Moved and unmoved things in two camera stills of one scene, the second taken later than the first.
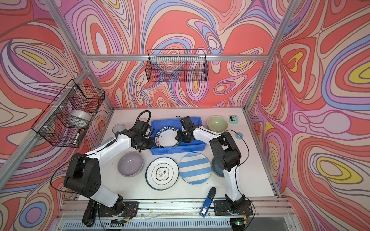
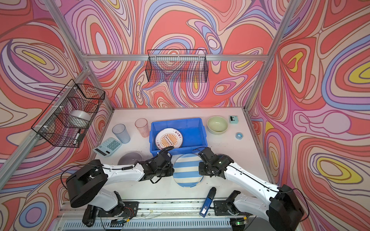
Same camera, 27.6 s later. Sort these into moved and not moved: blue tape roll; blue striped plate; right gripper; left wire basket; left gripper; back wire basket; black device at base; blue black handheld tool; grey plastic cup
Moved: left gripper; right gripper; blue striped plate
Not moved: black device at base; blue black handheld tool; blue tape roll; back wire basket; grey plastic cup; left wire basket
